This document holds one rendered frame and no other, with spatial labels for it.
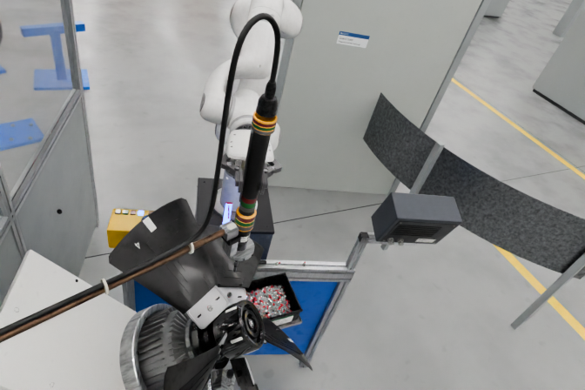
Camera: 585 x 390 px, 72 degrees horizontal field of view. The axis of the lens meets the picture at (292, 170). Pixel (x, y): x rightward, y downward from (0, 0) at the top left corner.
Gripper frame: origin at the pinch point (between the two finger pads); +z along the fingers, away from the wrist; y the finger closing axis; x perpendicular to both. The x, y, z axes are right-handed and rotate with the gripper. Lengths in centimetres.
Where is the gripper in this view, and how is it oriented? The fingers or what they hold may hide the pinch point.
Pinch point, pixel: (251, 182)
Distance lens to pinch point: 81.1
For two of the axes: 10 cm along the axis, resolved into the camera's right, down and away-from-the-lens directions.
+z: 1.3, 6.4, -7.6
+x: 2.1, -7.7, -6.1
